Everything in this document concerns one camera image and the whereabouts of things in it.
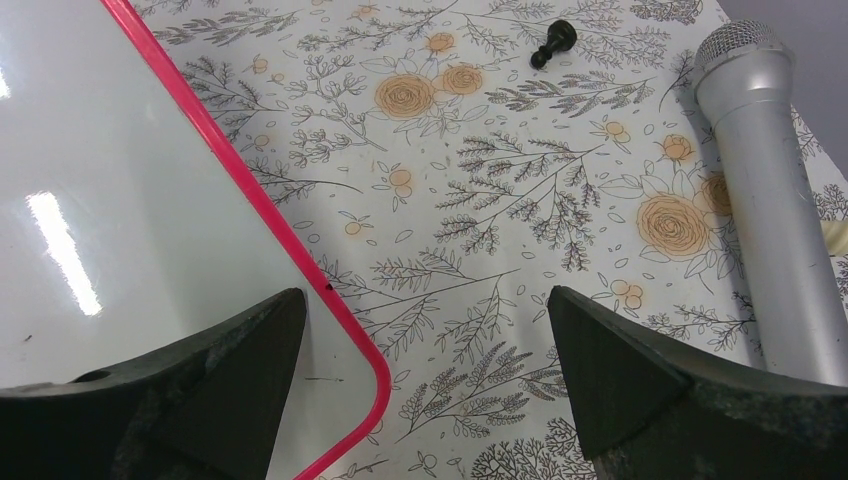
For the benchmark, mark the pink framed whiteboard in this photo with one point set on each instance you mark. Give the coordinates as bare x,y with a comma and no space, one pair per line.
128,222

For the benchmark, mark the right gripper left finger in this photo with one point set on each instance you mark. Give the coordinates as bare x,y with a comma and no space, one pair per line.
206,407

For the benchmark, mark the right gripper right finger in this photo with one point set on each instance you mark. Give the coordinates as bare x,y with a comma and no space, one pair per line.
646,406

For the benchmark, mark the small black knob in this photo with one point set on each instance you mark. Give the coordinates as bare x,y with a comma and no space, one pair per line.
561,37

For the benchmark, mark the silver microphone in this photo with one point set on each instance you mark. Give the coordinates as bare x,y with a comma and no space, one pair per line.
743,86

